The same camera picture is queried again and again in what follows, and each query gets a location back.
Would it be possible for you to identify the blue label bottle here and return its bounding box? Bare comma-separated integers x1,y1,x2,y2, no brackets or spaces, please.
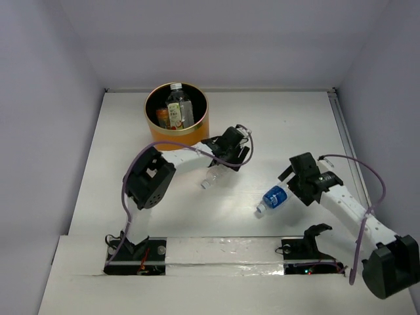
256,182,293,215

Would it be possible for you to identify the clear unlabelled bottle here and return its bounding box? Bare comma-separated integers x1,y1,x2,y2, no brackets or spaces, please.
201,165,234,190

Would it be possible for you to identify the apple juice label bottle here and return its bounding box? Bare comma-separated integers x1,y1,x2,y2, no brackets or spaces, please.
166,83,194,130

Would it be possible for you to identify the orange label bottle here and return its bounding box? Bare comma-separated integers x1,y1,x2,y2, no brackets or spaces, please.
156,108,171,129

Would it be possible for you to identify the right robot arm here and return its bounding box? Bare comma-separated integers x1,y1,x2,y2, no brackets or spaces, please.
278,152,419,299

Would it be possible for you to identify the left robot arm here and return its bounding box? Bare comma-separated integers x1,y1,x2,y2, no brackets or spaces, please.
106,124,254,266

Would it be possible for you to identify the orange cylindrical bin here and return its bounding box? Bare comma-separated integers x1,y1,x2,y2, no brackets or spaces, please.
144,82,209,146

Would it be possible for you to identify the silver foil tape strip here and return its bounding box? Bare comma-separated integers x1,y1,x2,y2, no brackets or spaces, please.
165,237,284,276

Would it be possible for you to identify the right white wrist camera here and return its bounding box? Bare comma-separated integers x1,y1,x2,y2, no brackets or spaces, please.
316,156,334,173

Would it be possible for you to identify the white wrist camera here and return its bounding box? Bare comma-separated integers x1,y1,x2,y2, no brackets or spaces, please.
235,124,253,142
316,156,334,173

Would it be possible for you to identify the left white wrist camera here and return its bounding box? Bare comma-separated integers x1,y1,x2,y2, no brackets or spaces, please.
235,124,253,142

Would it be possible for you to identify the aluminium rail at right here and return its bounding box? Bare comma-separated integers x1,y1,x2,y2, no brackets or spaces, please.
327,89,370,204

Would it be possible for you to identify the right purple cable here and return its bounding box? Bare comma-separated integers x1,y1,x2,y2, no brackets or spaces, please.
320,154,387,286

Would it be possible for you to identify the purple cable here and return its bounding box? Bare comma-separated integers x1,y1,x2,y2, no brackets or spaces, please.
320,154,387,286
108,123,255,263

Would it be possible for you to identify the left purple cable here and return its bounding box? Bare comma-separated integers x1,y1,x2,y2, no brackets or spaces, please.
108,123,255,263

